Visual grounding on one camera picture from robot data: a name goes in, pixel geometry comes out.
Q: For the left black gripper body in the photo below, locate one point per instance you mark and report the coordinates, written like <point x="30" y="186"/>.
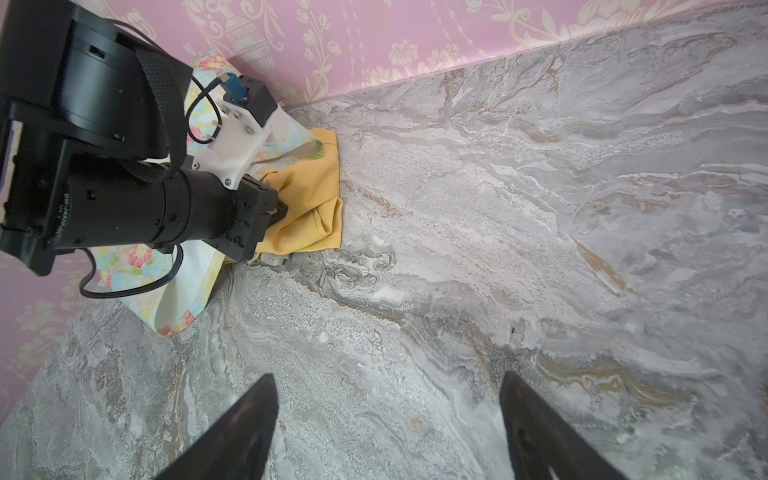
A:
<point x="253" y="208"/>

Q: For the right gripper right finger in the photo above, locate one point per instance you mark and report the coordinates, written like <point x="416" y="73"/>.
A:
<point x="541" y="444"/>

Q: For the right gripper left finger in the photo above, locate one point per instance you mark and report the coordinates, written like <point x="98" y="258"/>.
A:
<point x="237" y="445"/>

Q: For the yellow cloth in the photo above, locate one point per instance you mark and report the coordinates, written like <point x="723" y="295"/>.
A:
<point x="310" y="188"/>

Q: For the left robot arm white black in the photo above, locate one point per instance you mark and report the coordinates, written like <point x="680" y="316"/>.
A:
<point x="95" y="128"/>

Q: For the floral patterned cloth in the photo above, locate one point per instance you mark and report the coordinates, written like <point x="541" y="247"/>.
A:
<point x="167" y="282"/>

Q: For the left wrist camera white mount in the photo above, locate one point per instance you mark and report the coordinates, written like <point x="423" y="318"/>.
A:
<point x="243" y="126"/>

